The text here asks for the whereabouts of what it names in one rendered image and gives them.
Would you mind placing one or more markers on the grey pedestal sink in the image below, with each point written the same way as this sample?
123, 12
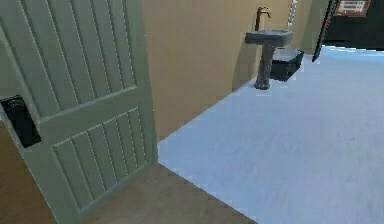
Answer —
267, 50

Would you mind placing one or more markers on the pale green panelled door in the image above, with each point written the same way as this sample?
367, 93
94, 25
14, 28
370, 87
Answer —
90, 66

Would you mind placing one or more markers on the dark room door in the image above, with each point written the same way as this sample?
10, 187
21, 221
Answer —
322, 31

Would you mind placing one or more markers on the red framed wall picture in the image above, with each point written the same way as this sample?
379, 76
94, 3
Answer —
352, 7

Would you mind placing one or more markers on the white wall fixture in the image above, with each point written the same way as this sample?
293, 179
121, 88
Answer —
292, 11

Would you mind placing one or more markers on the brown sink faucet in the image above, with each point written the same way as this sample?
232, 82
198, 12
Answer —
260, 16

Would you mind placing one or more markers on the black bin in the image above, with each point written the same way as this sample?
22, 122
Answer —
285, 65

